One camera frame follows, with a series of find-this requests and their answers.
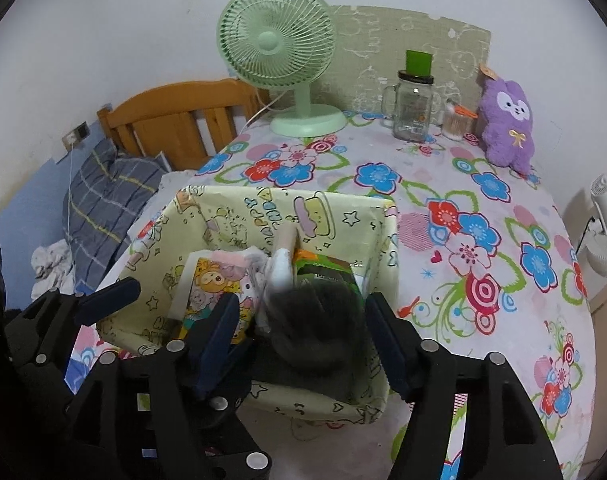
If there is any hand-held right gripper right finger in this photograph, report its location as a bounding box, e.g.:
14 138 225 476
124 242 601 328
366 292 564 480

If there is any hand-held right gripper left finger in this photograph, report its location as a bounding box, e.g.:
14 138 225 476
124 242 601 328
61 291 274 480

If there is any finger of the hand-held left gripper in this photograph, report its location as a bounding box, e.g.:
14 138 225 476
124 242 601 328
14 277 142 376

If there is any white towel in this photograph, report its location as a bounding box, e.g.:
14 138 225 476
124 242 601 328
264 252 299 311

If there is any green tissue pack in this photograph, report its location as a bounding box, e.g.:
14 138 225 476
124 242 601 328
292 247 369 293

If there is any yellow printed fabric box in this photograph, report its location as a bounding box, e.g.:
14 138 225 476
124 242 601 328
96 185 400 423

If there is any white crumpled cloth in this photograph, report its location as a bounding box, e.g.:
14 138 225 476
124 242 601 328
30 239 77 301

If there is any plaid grey blanket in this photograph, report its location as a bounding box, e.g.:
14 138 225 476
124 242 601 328
62 139 169 293

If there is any wooden chair back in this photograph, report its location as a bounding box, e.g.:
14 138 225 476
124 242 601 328
98 79 272 171

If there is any beige door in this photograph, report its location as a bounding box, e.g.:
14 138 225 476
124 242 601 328
581 280 607 471

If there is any small jar orange lid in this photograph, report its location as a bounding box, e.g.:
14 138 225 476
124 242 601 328
442 99 479 142

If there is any glass mug jar green lid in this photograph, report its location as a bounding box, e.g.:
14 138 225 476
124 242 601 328
381 50 441 142

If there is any purple plush bunny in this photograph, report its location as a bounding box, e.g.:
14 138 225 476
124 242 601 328
473 64 537 173

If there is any green printed board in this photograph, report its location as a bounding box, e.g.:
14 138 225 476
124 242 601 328
328 5 493 116

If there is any green desk fan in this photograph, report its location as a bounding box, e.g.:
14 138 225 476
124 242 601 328
218 0 347 137

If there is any white charging cable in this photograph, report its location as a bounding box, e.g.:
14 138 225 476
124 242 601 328
62 146 75 243

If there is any wall socket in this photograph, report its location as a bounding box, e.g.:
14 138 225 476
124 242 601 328
62 121 92 152

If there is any black fan cable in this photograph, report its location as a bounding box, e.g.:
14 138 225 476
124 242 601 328
578 216 600 256

